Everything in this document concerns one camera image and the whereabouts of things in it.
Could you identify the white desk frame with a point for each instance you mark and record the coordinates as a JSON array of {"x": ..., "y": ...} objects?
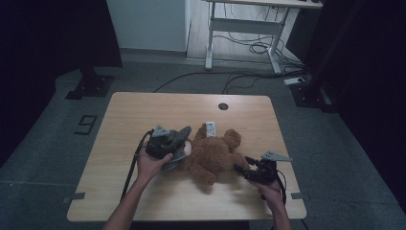
[{"x": 242, "y": 26}]

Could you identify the black curtain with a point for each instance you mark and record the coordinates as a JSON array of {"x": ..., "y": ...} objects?
[
  {"x": 367, "y": 80},
  {"x": 38, "y": 48}
]

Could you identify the grey tape strip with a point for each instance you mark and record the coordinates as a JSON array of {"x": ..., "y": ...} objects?
[{"x": 300, "y": 195}]

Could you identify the grey fluffy cloth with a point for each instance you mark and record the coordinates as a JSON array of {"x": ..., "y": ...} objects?
[{"x": 183, "y": 132}]

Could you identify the white power strip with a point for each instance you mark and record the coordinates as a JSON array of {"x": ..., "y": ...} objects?
[{"x": 293, "y": 80}]

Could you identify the white cabinet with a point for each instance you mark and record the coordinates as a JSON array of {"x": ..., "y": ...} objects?
[{"x": 146, "y": 25}]

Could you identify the person's right hand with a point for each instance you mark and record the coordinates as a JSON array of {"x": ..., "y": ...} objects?
[{"x": 271, "y": 195}]

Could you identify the black stand base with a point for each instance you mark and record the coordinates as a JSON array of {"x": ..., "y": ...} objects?
[
  {"x": 91, "y": 86},
  {"x": 308, "y": 96}
]

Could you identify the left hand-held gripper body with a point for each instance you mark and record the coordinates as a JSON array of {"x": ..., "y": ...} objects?
[{"x": 158, "y": 147}]

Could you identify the person's left hand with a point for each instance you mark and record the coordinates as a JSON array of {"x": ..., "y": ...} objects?
[{"x": 148, "y": 167}]

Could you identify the brown teddy bear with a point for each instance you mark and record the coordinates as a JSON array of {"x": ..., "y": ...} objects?
[{"x": 210, "y": 156}]

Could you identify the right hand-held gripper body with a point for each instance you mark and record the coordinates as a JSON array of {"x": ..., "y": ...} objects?
[{"x": 265, "y": 174}]

